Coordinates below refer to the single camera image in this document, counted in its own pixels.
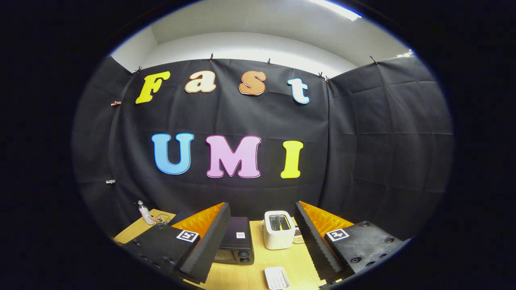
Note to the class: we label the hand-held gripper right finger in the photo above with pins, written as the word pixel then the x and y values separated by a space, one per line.
pixel 312 241

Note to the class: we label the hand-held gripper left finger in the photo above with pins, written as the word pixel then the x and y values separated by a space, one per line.
pixel 209 245

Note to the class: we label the black toaster oven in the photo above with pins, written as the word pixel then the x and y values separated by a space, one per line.
pixel 242 245

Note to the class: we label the white toaster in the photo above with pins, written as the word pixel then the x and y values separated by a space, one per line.
pixel 278 239

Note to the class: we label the white divided dish with beans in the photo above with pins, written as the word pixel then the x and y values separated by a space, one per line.
pixel 298 238

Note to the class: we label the white ribbed tray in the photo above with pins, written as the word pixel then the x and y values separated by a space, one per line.
pixel 277 278

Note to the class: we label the clear plastic bottle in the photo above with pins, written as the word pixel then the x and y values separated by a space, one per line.
pixel 146 215

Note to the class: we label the black backdrop cloth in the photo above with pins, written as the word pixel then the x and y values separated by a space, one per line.
pixel 363 161

